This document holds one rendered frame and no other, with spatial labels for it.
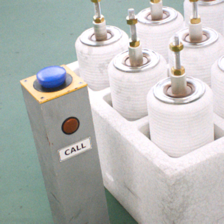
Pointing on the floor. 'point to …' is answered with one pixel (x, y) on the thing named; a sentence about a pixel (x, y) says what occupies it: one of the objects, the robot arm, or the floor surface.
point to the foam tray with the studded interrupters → (157, 169)
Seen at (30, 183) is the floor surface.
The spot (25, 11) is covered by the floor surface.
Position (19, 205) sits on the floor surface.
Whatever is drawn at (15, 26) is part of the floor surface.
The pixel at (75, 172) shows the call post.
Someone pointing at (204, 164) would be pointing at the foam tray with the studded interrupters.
